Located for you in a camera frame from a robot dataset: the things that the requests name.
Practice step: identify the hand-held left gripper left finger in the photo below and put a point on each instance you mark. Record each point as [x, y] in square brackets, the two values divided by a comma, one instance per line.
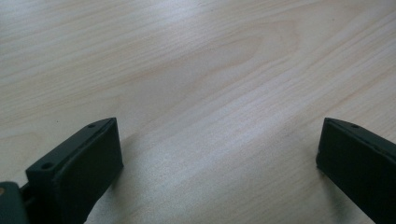
[81, 168]

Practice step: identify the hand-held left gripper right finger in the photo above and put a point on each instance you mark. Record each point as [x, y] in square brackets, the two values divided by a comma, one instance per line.
[361, 161]

